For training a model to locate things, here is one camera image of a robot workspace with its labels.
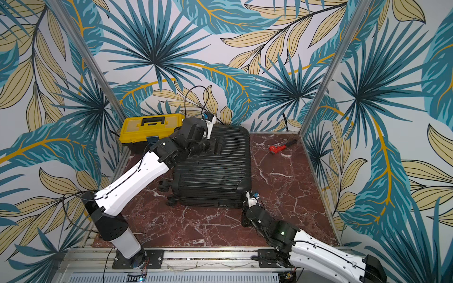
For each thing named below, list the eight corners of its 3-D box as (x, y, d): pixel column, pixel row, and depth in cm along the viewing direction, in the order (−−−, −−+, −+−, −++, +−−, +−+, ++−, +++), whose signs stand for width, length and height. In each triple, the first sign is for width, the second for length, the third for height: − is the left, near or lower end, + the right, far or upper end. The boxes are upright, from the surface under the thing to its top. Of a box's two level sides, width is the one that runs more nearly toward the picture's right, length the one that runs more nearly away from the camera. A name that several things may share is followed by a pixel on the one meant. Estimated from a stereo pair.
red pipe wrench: (272, 153, 112) (273, 151, 111) (268, 149, 115) (269, 147, 113) (297, 143, 118) (298, 141, 116) (293, 139, 121) (294, 137, 119)
